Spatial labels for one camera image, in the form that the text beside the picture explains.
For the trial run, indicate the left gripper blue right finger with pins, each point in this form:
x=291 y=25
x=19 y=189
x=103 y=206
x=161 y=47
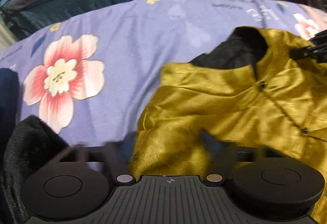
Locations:
x=222 y=158

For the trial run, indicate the golden silk padded jacket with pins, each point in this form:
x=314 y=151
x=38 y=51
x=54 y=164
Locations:
x=249 y=91

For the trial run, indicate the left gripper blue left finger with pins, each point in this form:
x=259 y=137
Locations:
x=117 y=157

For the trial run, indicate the black knitted garment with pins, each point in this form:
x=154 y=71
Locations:
x=26 y=146

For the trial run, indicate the purple floral bed sheet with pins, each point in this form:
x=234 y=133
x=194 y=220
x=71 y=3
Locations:
x=90 y=77

